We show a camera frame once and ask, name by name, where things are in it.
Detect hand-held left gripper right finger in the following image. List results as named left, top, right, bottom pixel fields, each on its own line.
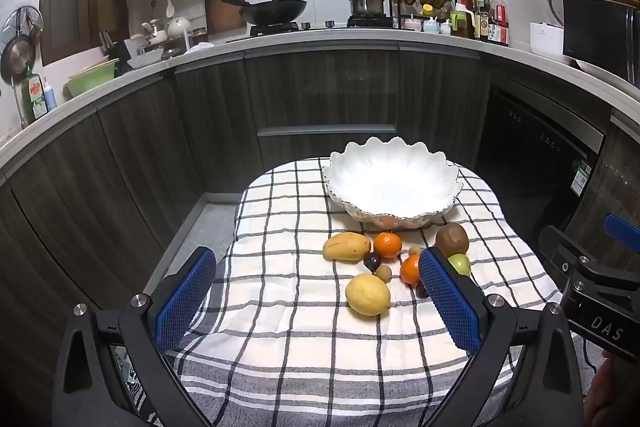
left=418, top=247, right=586, bottom=427

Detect black knife block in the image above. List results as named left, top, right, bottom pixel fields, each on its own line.
left=98, top=31, right=121, bottom=62

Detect yellow mango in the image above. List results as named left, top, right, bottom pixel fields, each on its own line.
left=322, top=232, right=372, bottom=263

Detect stack of white dishes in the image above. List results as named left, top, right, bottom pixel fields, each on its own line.
left=124, top=36, right=166, bottom=70

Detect dark wood kitchen cabinets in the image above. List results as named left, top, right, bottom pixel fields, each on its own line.
left=0, top=39, right=640, bottom=427

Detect white teapot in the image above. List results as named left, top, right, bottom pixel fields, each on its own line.
left=166, top=17, right=193, bottom=40

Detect white box appliance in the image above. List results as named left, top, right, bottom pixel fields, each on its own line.
left=529, top=22, right=568, bottom=60

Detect white condiment jars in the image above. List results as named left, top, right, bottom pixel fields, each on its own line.
left=404, top=18, right=451, bottom=35

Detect small green round fruit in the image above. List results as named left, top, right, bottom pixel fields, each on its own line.
left=446, top=253, right=472, bottom=278

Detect white black checked cloth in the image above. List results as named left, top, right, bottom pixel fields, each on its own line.
left=177, top=157, right=566, bottom=427

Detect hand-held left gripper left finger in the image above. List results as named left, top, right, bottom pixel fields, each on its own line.
left=52, top=246, right=218, bottom=427

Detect row of sauce bottles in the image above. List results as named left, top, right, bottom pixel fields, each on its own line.
left=450, top=0, right=511, bottom=46

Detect green dish soap bottle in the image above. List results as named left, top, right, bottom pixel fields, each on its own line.
left=22, top=74, right=49, bottom=122

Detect hanging steel pan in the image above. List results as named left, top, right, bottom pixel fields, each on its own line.
left=0, top=7, right=43, bottom=85

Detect steel saucepan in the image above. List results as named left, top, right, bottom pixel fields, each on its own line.
left=348, top=0, right=387, bottom=18

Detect yellow lemon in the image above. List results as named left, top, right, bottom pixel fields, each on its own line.
left=345, top=273, right=392, bottom=317

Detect black gas stove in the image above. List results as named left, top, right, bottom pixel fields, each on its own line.
left=247, top=18, right=396, bottom=38

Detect black wok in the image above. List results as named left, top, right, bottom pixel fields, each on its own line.
left=221, top=0, right=308, bottom=26

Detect brown kiwi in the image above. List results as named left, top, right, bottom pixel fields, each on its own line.
left=435, top=223, right=470, bottom=257

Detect brown wooden cutting board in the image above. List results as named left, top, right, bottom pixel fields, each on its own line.
left=203, top=0, right=247, bottom=35

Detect orange tangerine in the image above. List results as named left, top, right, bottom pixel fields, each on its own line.
left=399, top=253, right=424, bottom=286
left=373, top=232, right=403, bottom=259

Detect green plastic basin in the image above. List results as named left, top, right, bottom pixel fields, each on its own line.
left=62, top=58, right=121, bottom=98

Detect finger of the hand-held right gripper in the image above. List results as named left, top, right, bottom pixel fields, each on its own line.
left=538, top=225, right=609, bottom=299
left=602, top=213, right=640, bottom=254

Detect person's right hand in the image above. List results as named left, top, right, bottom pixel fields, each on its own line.
left=584, top=351, right=640, bottom=427

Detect black built-in dishwasher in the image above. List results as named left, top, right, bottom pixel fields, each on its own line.
left=472, top=84, right=606, bottom=230

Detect white scalloped ceramic bowl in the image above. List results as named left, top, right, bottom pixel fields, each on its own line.
left=321, top=137, right=463, bottom=229

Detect black microwave oven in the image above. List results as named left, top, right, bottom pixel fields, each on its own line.
left=561, top=0, right=640, bottom=85

